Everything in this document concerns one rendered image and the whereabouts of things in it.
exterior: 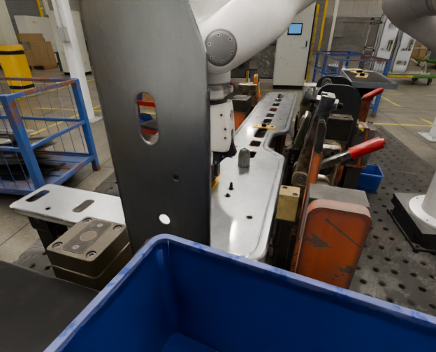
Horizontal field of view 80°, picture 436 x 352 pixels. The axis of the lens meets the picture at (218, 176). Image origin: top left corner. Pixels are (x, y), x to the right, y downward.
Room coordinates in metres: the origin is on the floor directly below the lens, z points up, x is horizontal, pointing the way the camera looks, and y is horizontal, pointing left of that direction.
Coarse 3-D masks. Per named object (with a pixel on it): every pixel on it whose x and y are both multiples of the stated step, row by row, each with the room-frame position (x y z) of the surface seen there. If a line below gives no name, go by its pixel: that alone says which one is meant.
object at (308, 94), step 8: (304, 96) 0.45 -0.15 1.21; (320, 96) 0.45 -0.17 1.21; (328, 96) 0.43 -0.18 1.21; (304, 104) 0.45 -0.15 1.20; (320, 104) 0.43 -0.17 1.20; (328, 104) 0.43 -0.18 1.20; (336, 104) 0.44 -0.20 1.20; (320, 112) 0.43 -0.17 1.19; (328, 112) 0.43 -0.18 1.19; (312, 120) 0.46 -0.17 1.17; (312, 128) 0.44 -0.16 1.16; (312, 136) 0.43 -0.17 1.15; (304, 144) 0.46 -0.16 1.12; (312, 144) 0.43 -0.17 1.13; (304, 152) 0.44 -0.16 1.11; (304, 160) 0.44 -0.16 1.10; (296, 168) 0.44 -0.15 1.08; (304, 168) 0.44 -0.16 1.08
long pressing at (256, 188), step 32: (288, 96) 1.48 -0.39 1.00; (256, 128) 0.93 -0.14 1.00; (288, 128) 0.91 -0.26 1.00; (224, 160) 0.65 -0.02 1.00; (256, 160) 0.65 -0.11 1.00; (224, 192) 0.48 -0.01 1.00; (256, 192) 0.48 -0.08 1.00; (224, 224) 0.37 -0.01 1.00; (256, 224) 0.37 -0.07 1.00; (256, 256) 0.29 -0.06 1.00
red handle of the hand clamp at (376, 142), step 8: (360, 144) 0.43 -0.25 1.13; (368, 144) 0.42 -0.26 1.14; (376, 144) 0.41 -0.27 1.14; (384, 144) 0.41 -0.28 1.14; (344, 152) 0.43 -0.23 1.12; (352, 152) 0.42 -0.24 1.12; (360, 152) 0.42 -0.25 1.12; (368, 152) 0.41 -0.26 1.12; (328, 160) 0.43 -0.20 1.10; (336, 160) 0.43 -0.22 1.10; (344, 160) 0.43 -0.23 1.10; (320, 168) 0.44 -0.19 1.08
